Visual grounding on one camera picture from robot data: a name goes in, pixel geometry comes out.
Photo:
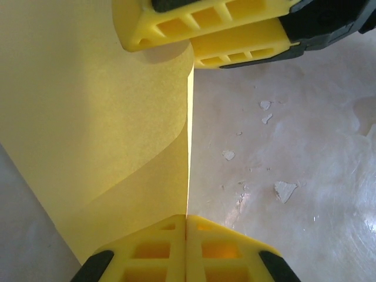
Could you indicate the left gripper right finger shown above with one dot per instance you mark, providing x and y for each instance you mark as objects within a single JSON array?
[{"x": 229, "y": 252}]

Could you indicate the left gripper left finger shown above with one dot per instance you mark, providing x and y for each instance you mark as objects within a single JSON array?
[{"x": 147, "y": 252}]

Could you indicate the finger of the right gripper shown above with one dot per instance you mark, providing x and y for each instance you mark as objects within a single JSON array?
[
  {"x": 182, "y": 23},
  {"x": 243, "y": 47}
]

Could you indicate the yellow square paper sheet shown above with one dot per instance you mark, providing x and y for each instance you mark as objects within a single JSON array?
[{"x": 94, "y": 117}]

